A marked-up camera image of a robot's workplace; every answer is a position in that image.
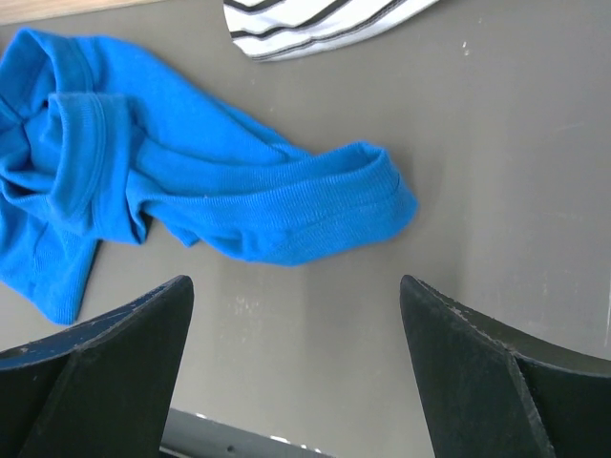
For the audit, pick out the black white striped tank top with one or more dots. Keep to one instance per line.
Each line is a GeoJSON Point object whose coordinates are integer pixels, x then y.
{"type": "Point", "coordinates": [268, 31]}

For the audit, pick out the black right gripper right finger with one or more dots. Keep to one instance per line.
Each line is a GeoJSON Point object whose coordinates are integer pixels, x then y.
{"type": "Point", "coordinates": [490, 390]}

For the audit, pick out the blue tank top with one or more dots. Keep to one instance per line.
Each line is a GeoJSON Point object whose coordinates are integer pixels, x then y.
{"type": "Point", "coordinates": [98, 136]}

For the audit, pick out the wooden clothes rack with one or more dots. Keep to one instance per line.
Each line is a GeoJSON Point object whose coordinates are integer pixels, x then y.
{"type": "Point", "coordinates": [19, 11]}

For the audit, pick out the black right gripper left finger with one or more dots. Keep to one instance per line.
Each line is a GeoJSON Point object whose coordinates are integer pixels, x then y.
{"type": "Point", "coordinates": [101, 388]}

